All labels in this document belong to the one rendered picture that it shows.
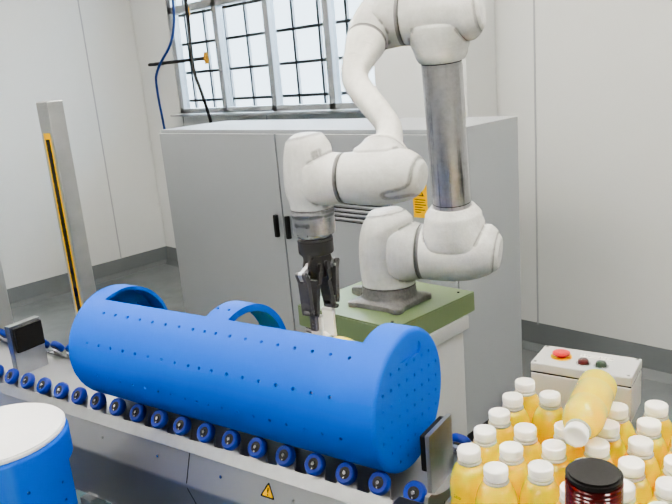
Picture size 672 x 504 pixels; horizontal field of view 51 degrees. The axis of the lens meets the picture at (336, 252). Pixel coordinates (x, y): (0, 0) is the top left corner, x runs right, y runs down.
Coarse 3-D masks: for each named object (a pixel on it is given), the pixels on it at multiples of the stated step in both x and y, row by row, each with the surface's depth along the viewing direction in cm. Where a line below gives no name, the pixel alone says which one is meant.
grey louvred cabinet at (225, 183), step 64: (192, 128) 417; (256, 128) 375; (320, 128) 341; (512, 128) 315; (192, 192) 420; (256, 192) 377; (512, 192) 321; (192, 256) 437; (256, 256) 391; (512, 256) 328; (256, 320) 406; (512, 320) 335; (512, 384) 342
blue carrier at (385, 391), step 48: (144, 288) 185; (96, 336) 168; (144, 336) 160; (192, 336) 153; (240, 336) 147; (288, 336) 142; (384, 336) 133; (96, 384) 173; (144, 384) 160; (192, 384) 150; (240, 384) 143; (288, 384) 136; (336, 384) 131; (384, 384) 128; (432, 384) 145; (288, 432) 139; (336, 432) 131; (384, 432) 129
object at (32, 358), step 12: (12, 324) 206; (24, 324) 207; (36, 324) 210; (12, 336) 205; (24, 336) 207; (36, 336) 210; (12, 348) 206; (24, 348) 207; (36, 348) 212; (12, 360) 208; (24, 360) 209; (36, 360) 212; (24, 372) 209
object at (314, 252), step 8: (304, 240) 145; (312, 240) 144; (320, 240) 144; (328, 240) 145; (304, 248) 145; (312, 248) 144; (320, 248) 144; (328, 248) 145; (304, 256) 146; (312, 256) 145; (320, 256) 145; (328, 256) 150; (304, 264) 146; (312, 264) 146; (312, 272) 146
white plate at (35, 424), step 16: (0, 416) 158; (16, 416) 158; (32, 416) 157; (48, 416) 156; (64, 416) 156; (0, 432) 151; (16, 432) 150; (32, 432) 150; (48, 432) 149; (0, 448) 144; (16, 448) 143; (32, 448) 143; (0, 464) 139
